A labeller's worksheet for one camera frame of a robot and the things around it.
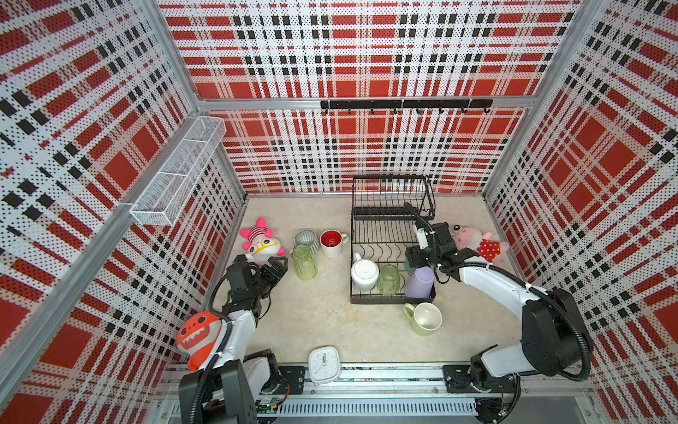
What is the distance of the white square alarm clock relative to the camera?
2.40 ft

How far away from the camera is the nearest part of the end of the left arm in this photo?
646mm

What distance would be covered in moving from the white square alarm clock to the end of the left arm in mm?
235
